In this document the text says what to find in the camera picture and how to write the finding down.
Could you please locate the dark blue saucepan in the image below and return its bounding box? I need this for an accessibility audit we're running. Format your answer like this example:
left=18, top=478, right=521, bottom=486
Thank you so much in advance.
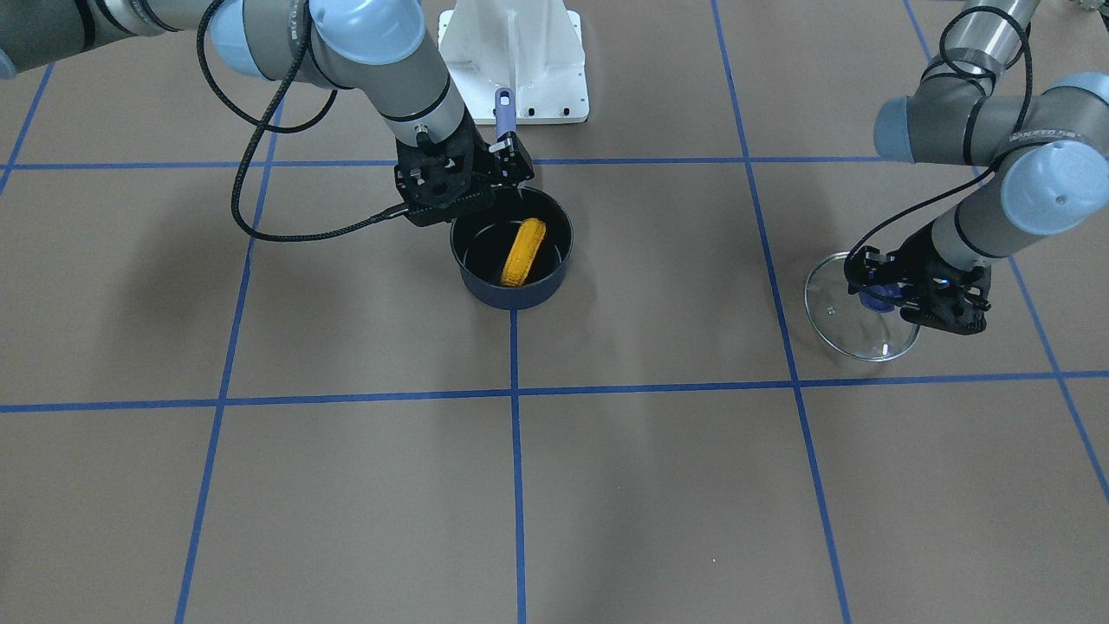
left=449, top=88, right=574, bottom=311

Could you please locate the silver robot arm at pot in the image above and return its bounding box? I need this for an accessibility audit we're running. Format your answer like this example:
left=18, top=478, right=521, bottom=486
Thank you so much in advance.
left=845, top=1, right=1108, bottom=335

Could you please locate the black gripper body pot arm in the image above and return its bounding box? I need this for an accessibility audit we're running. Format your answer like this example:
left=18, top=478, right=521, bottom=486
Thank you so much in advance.
left=894, top=231, right=993, bottom=335

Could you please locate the yellow corn cob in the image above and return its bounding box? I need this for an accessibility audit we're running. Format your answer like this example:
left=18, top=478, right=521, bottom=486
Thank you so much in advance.
left=498, top=218, right=547, bottom=288

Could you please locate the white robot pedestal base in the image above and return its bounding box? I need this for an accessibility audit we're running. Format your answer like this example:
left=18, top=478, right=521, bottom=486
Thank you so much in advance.
left=435, top=1, right=590, bottom=126

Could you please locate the black cable on corn arm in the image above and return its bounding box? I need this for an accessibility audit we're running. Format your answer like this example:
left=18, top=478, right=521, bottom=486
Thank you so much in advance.
left=196, top=0, right=413, bottom=243

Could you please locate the silver robot arm with corn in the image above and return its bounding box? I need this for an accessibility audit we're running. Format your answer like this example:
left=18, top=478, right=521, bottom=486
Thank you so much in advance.
left=1, top=1, right=496, bottom=226

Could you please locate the black gripper body corn arm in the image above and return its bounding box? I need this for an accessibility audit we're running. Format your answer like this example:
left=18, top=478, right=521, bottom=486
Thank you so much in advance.
left=393, top=121, right=495, bottom=228

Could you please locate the black wrist camera mount corn arm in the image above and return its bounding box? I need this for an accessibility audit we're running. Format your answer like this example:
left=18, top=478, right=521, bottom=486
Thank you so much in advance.
left=486, top=130, right=535, bottom=188

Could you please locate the black cable on pot arm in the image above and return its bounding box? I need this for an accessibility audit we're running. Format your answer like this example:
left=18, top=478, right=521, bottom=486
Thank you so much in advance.
left=845, top=4, right=1036, bottom=265

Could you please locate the black wrist camera mount pot arm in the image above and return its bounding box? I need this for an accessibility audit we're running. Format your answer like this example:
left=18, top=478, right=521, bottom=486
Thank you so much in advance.
left=844, top=246, right=905, bottom=313

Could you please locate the glass pot lid blue knob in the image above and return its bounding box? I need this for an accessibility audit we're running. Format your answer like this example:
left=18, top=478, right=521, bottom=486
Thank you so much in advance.
left=805, top=252, right=920, bottom=362

